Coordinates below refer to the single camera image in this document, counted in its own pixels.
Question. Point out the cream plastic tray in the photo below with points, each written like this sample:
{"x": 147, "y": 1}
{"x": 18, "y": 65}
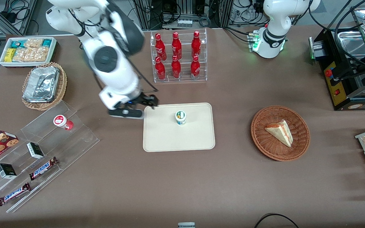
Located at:
{"x": 178, "y": 139}

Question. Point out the snickers chocolate bar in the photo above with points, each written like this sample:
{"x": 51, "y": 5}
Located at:
{"x": 43, "y": 168}
{"x": 14, "y": 194}

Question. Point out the white plastic snack bin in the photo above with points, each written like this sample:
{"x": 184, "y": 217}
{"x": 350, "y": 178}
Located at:
{"x": 53, "y": 52}

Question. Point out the red cola bottle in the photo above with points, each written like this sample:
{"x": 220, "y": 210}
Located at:
{"x": 160, "y": 69}
{"x": 160, "y": 47}
{"x": 195, "y": 67}
{"x": 196, "y": 44}
{"x": 176, "y": 46}
{"x": 176, "y": 68}

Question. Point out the white power strip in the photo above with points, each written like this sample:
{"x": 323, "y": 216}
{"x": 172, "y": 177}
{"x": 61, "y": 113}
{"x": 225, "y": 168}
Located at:
{"x": 184, "y": 22}

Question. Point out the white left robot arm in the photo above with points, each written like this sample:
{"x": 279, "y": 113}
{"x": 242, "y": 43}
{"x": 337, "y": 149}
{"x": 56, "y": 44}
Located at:
{"x": 269, "y": 41}

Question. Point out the aluminium foil tray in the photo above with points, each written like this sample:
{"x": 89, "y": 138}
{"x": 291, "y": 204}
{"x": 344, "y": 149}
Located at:
{"x": 41, "y": 84}

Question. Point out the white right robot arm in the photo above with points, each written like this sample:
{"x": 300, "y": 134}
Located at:
{"x": 116, "y": 72}

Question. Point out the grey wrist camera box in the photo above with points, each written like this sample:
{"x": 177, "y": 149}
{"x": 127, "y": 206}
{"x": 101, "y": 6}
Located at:
{"x": 125, "y": 113}

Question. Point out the teal snack pack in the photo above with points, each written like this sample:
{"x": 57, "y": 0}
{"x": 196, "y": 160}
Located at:
{"x": 17, "y": 43}

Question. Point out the green gum bottle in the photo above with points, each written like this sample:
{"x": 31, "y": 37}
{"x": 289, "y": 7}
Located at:
{"x": 180, "y": 118}

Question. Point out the small black box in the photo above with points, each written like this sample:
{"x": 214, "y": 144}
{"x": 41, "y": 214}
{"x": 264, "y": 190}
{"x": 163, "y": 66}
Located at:
{"x": 35, "y": 150}
{"x": 6, "y": 171}

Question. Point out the round brown wicker basket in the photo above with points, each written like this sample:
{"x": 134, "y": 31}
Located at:
{"x": 265, "y": 145}

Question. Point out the small grey device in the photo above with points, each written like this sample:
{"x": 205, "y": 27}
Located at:
{"x": 186, "y": 225}

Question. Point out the black sealing machine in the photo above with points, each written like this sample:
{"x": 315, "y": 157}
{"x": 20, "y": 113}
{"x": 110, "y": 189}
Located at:
{"x": 337, "y": 91}

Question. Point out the light wicker basket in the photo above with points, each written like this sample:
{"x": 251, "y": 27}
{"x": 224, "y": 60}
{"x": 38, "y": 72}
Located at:
{"x": 62, "y": 84}

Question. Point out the clear acrylic stepped display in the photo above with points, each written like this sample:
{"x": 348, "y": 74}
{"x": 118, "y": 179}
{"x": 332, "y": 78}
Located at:
{"x": 74, "y": 142}

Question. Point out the red gum bottle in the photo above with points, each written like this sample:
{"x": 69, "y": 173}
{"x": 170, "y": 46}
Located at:
{"x": 62, "y": 122}

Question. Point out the clear acrylic bottle rack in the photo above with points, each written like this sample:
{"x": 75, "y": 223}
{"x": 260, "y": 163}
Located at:
{"x": 182, "y": 79}

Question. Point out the wrapped sandwich wedge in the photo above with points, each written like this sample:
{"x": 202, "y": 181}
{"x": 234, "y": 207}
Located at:
{"x": 280, "y": 132}

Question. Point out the clear bag of crackers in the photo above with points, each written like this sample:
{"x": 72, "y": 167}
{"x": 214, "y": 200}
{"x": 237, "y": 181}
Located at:
{"x": 32, "y": 52}

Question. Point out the stainless steel tray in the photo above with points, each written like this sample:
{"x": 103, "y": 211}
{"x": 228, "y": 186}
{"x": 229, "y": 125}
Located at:
{"x": 348, "y": 42}

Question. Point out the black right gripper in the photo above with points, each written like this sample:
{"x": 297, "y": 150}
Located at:
{"x": 144, "y": 99}

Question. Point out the yellow snack pack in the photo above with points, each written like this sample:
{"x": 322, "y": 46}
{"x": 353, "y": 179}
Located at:
{"x": 9, "y": 54}

